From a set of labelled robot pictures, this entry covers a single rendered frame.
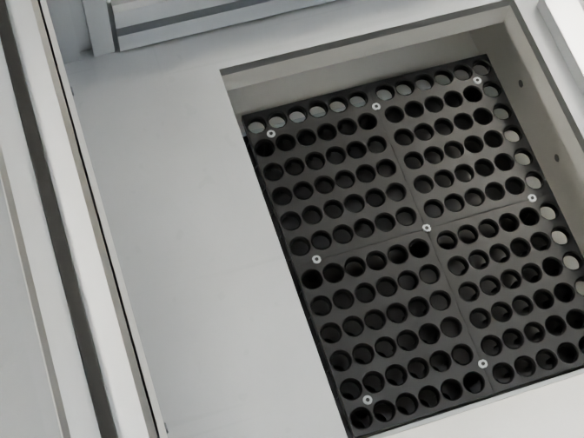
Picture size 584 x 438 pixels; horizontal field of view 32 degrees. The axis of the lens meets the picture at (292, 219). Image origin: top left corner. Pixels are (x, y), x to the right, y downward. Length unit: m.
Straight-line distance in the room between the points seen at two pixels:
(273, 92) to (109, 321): 0.38
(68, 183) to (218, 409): 0.17
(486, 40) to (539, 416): 0.32
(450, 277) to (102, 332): 0.28
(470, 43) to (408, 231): 0.21
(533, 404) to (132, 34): 0.32
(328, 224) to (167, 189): 0.11
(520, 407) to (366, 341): 0.11
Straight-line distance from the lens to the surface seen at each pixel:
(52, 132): 0.45
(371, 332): 0.61
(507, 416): 0.55
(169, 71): 0.64
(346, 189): 0.65
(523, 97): 0.74
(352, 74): 0.77
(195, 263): 0.58
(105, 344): 0.41
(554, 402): 0.56
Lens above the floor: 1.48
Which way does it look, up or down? 65 degrees down
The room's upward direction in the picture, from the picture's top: 8 degrees clockwise
